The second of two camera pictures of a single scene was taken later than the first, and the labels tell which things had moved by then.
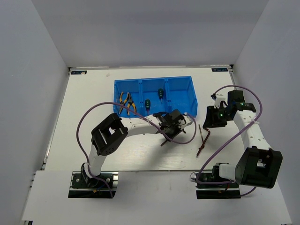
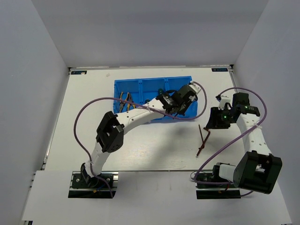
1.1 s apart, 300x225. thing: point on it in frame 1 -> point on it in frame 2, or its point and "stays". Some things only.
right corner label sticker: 219,69 stays
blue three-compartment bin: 151,95 stays
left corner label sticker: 78,72 stays
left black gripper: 178,131 -> 182,111
